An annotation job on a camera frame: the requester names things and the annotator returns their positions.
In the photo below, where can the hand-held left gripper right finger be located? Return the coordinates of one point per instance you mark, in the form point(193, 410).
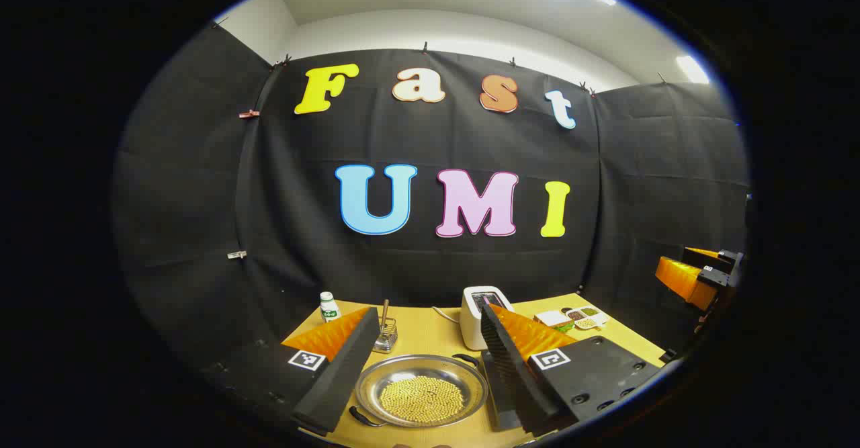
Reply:
point(517, 381)

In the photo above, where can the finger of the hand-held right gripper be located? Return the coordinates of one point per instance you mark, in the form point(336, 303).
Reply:
point(682, 280)
point(702, 253)

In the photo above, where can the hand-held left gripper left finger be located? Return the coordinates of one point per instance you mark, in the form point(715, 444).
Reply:
point(342, 381)

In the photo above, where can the white toaster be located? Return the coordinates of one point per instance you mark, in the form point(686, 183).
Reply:
point(474, 324)

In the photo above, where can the white drink bottle green cap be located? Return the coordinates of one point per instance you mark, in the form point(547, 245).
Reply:
point(329, 308)

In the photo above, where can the pile of soybeans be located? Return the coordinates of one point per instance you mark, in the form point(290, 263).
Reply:
point(422, 399)

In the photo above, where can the white divided tray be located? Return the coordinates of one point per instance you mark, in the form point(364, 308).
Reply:
point(601, 315)

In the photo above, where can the small heap of red beans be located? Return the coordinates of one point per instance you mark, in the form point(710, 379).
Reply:
point(576, 315)

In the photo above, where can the small heap of pale beans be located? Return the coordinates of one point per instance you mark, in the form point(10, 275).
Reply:
point(586, 324)

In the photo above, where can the pink cloth clip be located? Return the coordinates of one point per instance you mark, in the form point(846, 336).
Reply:
point(248, 114)

